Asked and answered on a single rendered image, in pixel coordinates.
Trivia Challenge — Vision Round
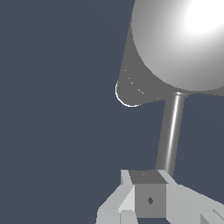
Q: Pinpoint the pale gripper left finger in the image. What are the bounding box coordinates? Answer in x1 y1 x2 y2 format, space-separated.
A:
95 169 139 224

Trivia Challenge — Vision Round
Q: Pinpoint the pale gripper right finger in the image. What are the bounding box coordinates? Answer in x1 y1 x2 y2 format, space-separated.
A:
158 169 224 224

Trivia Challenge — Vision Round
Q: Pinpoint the grey faucet handle rod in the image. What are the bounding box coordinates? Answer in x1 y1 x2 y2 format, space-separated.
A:
129 92 186 220

